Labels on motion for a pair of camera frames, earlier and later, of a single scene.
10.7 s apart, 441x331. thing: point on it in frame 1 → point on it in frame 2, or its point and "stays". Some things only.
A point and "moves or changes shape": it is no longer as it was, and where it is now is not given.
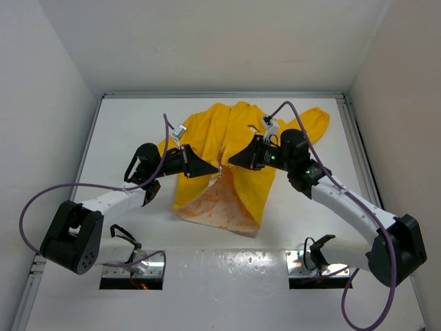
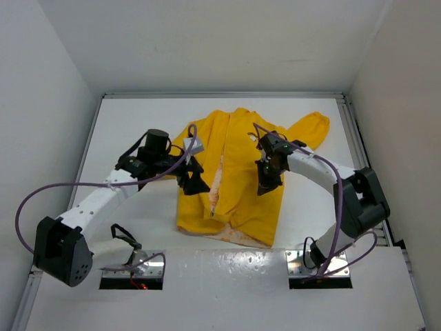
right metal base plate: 300,263 stays
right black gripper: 249,158 → 266,185
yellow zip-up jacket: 235,197 moves or changes shape
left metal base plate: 155,268 stays
